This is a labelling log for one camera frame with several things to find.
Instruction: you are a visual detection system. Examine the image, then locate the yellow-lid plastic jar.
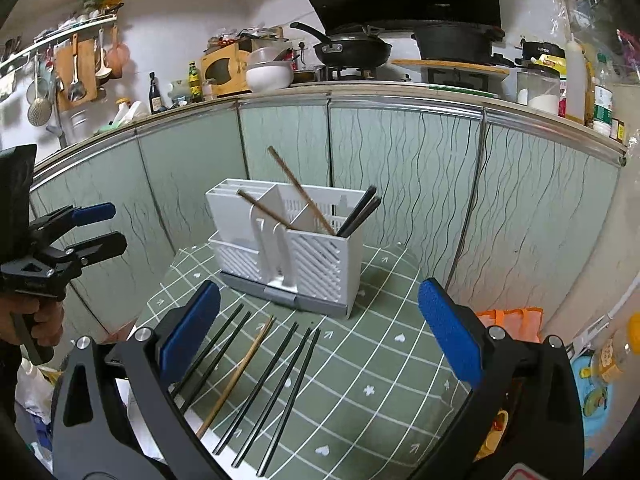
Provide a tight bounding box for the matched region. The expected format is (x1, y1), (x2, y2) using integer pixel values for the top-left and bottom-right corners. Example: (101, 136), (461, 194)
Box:
(597, 312), (640, 386)

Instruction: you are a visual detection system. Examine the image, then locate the pink hanging utensil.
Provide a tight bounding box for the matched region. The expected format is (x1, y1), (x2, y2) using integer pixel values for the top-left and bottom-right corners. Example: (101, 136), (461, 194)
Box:
(107, 25), (131, 80)

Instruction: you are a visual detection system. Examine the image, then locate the metal ladle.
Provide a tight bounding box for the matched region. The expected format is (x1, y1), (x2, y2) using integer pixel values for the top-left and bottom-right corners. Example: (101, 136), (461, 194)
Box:
(67, 35), (87, 102)

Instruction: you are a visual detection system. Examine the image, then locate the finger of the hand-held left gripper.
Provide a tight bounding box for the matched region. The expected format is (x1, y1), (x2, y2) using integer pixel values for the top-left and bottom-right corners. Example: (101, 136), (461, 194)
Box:
(27, 202), (117, 241)
(30, 231), (128, 274)

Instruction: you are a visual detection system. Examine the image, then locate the white wall rack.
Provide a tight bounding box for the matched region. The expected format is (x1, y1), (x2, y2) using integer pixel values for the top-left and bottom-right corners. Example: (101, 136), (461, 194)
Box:
(0, 12), (121, 73)

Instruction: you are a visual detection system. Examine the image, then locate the green checked tablecloth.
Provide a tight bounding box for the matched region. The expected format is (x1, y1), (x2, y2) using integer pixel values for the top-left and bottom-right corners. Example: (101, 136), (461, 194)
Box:
(125, 242), (476, 480)

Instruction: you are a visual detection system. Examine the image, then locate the metal skimmer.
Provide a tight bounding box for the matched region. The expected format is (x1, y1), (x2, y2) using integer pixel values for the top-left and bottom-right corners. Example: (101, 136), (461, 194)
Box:
(27, 55), (51, 127)

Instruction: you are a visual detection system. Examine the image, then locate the metal canister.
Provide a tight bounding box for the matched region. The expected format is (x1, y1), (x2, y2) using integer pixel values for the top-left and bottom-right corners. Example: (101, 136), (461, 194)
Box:
(62, 105), (93, 146)

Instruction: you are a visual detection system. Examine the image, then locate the hanging wooden cutting board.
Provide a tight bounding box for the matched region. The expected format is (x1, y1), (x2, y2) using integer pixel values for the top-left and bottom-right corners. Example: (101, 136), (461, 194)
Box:
(54, 37), (98, 113)

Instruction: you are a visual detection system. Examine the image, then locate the clear container on bowl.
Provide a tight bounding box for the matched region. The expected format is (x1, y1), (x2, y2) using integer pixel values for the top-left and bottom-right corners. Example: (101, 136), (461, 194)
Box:
(247, 47), (288, 66)

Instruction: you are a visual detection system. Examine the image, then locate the clear container white powder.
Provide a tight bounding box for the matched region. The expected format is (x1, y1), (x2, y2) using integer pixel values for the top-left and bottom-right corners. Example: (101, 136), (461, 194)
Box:
(516, 67), (562, 115)

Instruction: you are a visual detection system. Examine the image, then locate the white bowl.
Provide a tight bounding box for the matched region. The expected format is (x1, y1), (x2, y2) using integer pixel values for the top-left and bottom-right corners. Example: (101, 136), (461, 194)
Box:
(245, 62), (295, 93)

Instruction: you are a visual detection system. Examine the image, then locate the wooden board under pot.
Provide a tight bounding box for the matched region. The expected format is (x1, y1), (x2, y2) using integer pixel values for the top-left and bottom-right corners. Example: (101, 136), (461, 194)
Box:
(390, 57), (511, 78)

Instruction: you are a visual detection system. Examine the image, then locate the white plastic bag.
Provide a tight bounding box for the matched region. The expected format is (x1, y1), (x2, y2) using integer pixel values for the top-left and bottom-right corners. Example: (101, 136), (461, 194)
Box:
(15, 360), (56, 426)

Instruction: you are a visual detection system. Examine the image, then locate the white squeeze bottle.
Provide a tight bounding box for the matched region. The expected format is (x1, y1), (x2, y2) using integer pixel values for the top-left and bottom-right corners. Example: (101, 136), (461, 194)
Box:
(564, 35), (588, 123)

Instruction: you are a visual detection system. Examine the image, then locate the black frying pan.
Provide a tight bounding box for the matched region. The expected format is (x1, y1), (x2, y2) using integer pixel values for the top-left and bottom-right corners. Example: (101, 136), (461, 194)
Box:
(290, 21), (393, 67)

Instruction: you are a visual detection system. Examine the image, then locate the orange plastic bag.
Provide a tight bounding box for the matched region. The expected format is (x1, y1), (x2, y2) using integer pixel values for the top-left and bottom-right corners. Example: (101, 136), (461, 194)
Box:
(475, 306), (545, 343)

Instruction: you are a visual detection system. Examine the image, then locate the green-label plastic bottle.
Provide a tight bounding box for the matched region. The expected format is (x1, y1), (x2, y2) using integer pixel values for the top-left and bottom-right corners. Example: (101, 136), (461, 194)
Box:
(592, 55), (615, 136)

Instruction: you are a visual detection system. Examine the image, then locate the black cooking pot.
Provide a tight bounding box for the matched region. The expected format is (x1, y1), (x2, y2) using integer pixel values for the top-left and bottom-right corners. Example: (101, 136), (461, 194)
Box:
(411, 20), (506, 63)

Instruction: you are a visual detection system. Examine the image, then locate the black kitchen appliance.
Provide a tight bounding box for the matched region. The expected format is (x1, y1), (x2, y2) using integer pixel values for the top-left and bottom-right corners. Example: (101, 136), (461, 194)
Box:
(520, 37), (567, 68)

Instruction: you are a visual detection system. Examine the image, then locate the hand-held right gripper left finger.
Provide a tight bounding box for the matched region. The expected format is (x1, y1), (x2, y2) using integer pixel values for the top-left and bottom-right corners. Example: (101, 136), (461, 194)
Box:
(52, 280), (228, 480)

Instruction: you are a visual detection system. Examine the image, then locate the blue plastic container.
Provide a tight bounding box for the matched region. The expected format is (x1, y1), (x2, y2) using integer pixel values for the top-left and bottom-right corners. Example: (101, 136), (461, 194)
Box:
(570, 355), (616, 433)

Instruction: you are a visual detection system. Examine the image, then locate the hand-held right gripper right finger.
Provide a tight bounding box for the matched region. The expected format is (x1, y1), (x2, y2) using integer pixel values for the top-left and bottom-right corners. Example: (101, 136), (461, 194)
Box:
(410, 278), (586, 480)

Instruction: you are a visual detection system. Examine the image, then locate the yellow countertop box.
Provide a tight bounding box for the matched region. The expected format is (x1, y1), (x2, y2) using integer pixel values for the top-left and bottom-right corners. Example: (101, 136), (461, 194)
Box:
(200, 42), (251, 101)

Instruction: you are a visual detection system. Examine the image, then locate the green glass bottle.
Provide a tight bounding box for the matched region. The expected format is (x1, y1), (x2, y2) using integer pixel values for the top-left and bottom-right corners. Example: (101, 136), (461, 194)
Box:
(187, 61), (203, 103)

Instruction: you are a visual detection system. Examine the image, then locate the person's left hand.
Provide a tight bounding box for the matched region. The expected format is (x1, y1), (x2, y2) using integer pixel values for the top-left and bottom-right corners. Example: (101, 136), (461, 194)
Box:
(0, 296), (67, 350)

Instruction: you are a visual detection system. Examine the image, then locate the green wavy-line cabinet door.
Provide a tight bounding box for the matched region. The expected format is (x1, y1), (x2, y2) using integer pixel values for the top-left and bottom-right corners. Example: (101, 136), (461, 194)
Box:
(30, 127), (173, 341)
(327, 95), (486, 301)
(237, 97), (333, 191)
(135, 102), (251, 256)
(450, 110), (623, 331)

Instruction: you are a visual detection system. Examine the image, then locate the wooden chopstick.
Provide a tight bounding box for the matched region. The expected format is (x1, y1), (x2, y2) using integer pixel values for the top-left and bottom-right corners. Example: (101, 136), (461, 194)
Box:
(266, 146), (337, 236)
(195, 315), (276, 440)
(236, 189), (292, 227)

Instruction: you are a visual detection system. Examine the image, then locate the white spoon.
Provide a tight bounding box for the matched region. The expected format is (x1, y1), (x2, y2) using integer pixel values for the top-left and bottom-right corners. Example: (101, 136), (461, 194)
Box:
(94, 27), (112, 79)

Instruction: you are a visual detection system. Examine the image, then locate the white plastic utensil holder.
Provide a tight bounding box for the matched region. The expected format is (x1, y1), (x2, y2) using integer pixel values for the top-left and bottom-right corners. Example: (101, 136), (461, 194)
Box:
(205, 178), (367, 319)

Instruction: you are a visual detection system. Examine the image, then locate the gas stove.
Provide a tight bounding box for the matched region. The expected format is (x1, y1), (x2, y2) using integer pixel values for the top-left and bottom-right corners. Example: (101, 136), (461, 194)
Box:
(292, 62), (493, 96)

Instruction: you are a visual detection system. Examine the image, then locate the dark sauce bottle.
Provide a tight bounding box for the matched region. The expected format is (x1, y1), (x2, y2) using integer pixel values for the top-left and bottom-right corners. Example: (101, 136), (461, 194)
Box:
(148, 72), (166, 114)

